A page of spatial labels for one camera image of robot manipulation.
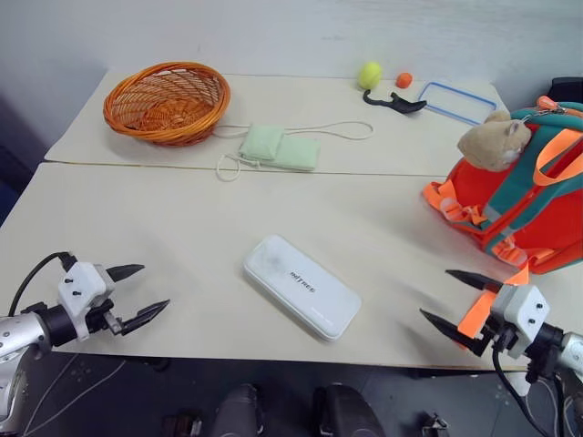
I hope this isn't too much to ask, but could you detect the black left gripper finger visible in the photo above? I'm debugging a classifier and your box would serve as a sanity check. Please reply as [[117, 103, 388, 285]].
[[106, 263, 147, 284], [119, 299, 171, 338]]

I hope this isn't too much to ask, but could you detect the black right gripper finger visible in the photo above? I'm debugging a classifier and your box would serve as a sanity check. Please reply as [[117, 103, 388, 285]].
[[419, 308, 486, 359], [445, 269, 505, 293]]

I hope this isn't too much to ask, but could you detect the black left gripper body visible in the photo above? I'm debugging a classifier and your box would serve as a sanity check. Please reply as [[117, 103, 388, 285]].
[[85, 298, 126, 338]]

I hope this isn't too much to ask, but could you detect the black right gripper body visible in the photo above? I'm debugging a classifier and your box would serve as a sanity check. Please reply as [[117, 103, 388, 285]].
[[476, 317, 517, 357]]

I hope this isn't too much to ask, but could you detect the orange and teal backpack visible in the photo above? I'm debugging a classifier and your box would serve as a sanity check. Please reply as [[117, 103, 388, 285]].
[[422, 96, 583, 350]]

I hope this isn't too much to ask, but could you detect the white rectangular case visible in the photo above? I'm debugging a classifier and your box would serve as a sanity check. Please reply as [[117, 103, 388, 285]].
[[241, 234, 363, 343]]

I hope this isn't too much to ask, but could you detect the dark rounded grey shape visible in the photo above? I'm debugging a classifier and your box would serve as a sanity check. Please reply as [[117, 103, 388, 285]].
[[210, 382, 266, 437]]

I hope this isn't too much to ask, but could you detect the beige plush hamster toy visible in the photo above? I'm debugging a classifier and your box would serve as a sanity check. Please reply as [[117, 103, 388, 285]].
[[456, 109, 534, 173]]

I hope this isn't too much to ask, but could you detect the orange wicker basket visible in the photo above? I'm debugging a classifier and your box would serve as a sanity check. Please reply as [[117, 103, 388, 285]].
[[102, 61, 232, 147]]

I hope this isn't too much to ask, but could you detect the black plastic hook tool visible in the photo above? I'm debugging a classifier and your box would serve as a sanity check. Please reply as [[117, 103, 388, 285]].
[[362, 88, 429, 117]]

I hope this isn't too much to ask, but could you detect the clear lid with blue rim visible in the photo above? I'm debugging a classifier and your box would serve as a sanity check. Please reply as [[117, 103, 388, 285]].
[[417, 80, 498, 127]]

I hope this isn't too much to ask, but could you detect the black chair back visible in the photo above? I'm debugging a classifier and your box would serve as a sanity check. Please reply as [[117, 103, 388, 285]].
[[547, 76, 583, 103]]

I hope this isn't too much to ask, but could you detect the yellow-green tennis ball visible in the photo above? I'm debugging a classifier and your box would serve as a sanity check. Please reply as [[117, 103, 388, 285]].
[[355, 60, 384, 90]]

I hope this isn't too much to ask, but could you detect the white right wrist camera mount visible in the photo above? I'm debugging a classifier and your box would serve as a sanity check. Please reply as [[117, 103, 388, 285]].
[[488, 283, 550, 361]]

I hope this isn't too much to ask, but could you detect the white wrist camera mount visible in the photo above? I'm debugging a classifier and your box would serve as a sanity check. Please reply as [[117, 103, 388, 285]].
[[488, 283, 550, 361], [57, 261, 116, 342]]

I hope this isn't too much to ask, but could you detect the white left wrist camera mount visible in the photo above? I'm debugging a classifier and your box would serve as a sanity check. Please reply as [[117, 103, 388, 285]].
[[57, 261, 116, 342]]

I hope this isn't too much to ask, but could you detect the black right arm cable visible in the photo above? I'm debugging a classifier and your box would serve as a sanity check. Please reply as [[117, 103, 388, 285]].
[[491, 334, 568, 437]]

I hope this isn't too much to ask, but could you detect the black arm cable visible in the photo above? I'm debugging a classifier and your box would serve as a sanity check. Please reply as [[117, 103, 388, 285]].
[[7, 250, 78, 318], [491, 334, 568, 437]]

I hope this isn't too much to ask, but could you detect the white floor cable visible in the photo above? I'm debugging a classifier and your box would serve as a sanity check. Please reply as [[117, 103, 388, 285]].
[[21, 353, 129, 437]]

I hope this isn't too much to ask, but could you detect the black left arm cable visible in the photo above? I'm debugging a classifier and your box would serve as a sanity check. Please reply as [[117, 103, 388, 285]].
[[7, 250, 78, 318]]

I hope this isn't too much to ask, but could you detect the green drawstring cloth pouch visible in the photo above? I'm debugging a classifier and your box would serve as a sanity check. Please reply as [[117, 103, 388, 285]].
[[214, 119, 375, 183]]

